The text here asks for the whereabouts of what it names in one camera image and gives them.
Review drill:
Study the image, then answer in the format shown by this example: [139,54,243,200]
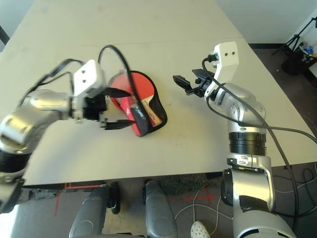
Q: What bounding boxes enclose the grey robot left leg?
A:
[69,184,112,238]

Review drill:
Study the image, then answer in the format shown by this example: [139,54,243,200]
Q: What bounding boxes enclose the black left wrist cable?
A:
[22,59,85,100]

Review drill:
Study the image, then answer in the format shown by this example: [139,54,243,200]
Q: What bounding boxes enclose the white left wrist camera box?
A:
[72,59,106,98]

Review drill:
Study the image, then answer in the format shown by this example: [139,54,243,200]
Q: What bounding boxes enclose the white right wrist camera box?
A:
[204,42,240,99]

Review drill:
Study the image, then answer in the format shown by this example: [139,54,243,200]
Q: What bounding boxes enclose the black table frame bar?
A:
[0,24,10,47]

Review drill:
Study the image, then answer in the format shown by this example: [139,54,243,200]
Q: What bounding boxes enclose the black floor cable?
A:
[301,168,317,185]

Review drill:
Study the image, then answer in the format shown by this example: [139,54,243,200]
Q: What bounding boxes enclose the black tripod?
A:
[272,16,317,57]

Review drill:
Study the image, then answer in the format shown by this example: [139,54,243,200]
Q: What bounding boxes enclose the black red paddle case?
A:
[98,45,168,138]

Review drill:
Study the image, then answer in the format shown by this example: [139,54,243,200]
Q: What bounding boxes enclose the white perforated shoe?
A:
[190,221,211,238]

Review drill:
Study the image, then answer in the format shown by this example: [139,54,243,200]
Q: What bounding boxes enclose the black table leg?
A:
[107,182,121,214]

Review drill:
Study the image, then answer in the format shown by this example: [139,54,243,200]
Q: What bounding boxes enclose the grey robot leg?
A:
[144,180,178,238]
[69,184,112,238]

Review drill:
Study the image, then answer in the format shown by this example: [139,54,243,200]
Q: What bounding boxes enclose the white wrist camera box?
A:
[72,59,106,98]
[204,42,240,99]

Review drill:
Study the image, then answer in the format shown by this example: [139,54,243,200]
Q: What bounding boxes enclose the grey robot right leg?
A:
[144,180,178,238]

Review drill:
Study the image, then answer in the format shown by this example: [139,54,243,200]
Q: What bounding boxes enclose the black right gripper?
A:
[172,69,218,99]

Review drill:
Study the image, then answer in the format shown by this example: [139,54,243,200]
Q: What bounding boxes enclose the black bin with bottles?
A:
[281,43,317,75]

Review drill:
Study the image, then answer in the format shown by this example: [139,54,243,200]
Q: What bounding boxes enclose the red ping-pong paddle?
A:
[109,72,163,128]

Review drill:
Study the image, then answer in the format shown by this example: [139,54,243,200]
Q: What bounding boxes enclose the white floor cable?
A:
[174,185,233,236]

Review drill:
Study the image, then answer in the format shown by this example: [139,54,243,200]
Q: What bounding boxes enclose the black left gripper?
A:
[83,86,136,130]

